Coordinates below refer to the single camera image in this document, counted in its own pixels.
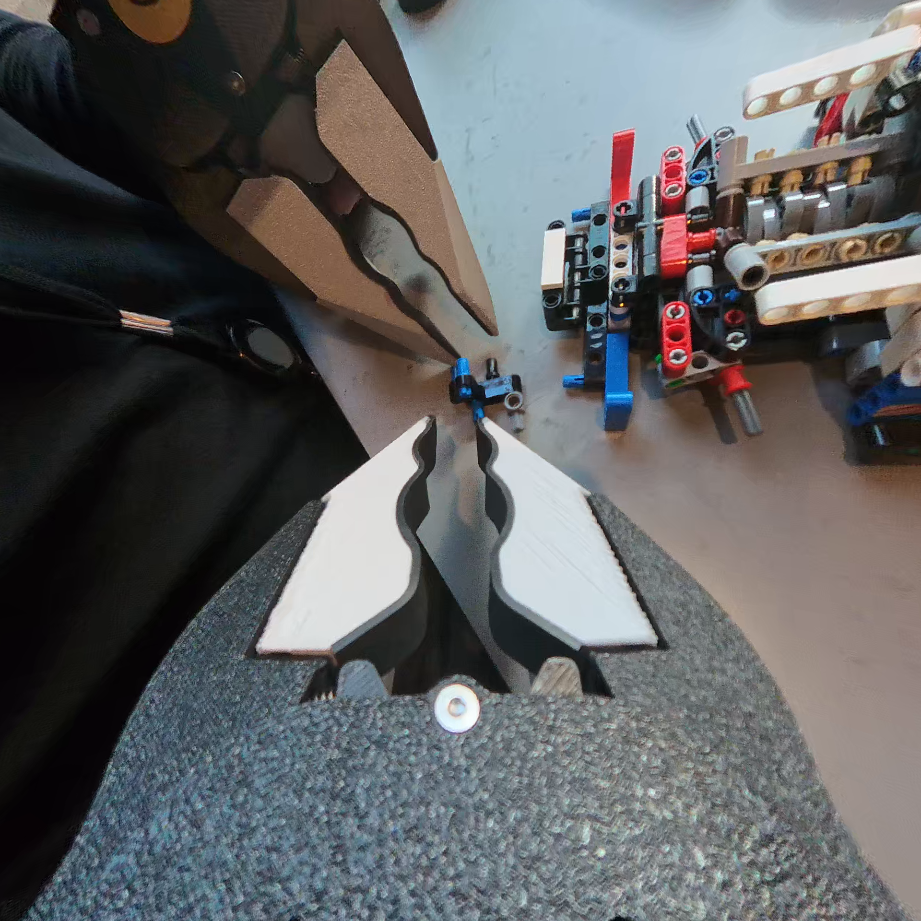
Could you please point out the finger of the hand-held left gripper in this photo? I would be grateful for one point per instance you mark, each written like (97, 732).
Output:
(302, 230)
(388, 158)

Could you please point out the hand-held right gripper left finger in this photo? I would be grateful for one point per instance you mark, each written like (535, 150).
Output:
(345, 568)

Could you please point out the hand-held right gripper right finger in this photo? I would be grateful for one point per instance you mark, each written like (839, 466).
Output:
(575, 568)

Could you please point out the black connector with blue pin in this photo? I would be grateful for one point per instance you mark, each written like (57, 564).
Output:
(489, 392)

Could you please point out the toy brick race car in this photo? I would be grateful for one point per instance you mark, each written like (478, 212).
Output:
(676, 244)

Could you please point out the grey desk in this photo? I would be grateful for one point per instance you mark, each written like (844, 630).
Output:
(719, 539)

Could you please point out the person's left hand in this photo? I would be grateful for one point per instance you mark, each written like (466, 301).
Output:
(302, 144)

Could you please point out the person's black clothing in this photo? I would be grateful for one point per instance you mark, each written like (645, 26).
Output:
(108, 504)

